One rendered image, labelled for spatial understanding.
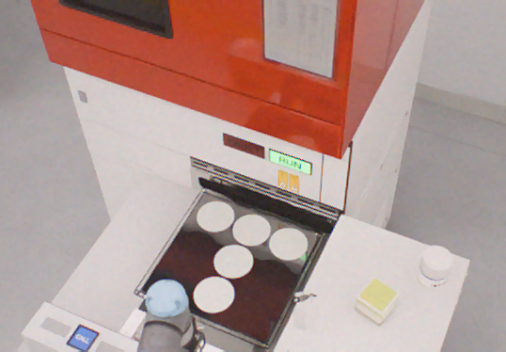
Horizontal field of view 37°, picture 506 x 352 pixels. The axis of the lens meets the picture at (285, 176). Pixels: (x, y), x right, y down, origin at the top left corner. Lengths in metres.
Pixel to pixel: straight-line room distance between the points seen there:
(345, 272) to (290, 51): 0.60
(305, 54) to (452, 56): 1.96
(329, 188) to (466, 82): 1.73
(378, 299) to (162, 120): 0.74
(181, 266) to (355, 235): 0.46
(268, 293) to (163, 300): 0.54
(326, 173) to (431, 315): 0.42
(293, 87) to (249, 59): 0.11
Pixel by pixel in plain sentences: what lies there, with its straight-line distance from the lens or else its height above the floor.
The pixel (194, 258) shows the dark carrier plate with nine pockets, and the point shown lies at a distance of 1.96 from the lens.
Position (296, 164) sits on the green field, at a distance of 1.87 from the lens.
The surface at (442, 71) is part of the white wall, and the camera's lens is 3.51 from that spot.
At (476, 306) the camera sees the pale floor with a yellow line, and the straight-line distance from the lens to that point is 3.00.
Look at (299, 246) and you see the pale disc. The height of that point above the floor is 0.90.
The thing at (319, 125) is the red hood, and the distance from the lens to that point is 1.66.
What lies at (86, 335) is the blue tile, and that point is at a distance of 1.82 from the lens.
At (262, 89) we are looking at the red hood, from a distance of 1.66.
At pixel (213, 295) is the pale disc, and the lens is 1.89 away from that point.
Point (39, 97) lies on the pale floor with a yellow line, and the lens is 3.77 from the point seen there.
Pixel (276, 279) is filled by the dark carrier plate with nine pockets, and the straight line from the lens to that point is 1.91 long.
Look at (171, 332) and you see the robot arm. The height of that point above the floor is 1.30.
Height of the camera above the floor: 2.53
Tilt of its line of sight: 51 degrees down
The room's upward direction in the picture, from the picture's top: straight up
